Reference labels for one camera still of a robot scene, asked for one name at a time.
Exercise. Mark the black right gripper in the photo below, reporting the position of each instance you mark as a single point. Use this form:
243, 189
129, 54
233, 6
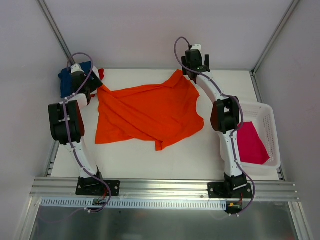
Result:
203, 67

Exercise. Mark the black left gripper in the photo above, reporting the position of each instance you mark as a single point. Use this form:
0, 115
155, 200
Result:
94, 81

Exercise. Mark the orange t shirt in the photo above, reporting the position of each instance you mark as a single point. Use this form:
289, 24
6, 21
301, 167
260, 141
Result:
163, 113

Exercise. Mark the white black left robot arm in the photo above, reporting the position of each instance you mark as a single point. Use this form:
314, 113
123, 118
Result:
67, 126

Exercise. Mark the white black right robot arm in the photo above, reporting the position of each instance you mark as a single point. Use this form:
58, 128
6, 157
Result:
226, 119

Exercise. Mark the folded red t shirt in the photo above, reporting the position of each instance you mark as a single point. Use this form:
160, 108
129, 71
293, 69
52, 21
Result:
102, 76

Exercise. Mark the folded white t shirt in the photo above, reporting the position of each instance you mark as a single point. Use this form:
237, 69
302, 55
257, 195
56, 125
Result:
95, 71

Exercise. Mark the folded blue t shirt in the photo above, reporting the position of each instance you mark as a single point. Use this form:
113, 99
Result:
66, 82

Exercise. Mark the white plastic basket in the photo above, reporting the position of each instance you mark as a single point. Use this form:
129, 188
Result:
263, 119

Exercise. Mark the magenta t shirt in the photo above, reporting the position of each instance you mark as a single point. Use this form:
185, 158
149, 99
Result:
251, 148

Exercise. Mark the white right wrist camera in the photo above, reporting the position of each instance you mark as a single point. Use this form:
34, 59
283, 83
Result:
196, 47

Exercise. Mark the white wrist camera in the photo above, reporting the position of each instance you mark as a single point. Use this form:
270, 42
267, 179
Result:
196, 47
76, 68

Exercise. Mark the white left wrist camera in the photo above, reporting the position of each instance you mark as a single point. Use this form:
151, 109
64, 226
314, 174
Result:
76, 68

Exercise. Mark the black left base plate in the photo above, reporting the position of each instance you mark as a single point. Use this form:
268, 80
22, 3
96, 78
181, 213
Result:
100, 187

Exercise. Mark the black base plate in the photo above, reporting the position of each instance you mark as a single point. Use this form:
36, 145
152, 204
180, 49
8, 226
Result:
100, 187
219, 190

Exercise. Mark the aluminium mounting rail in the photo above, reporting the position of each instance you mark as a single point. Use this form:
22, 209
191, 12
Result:
154, 189

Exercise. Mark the white slotted cable duct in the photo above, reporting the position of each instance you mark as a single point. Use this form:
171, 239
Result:
117, 203

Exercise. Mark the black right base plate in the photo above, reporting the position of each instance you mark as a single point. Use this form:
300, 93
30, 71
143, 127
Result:
219, 190

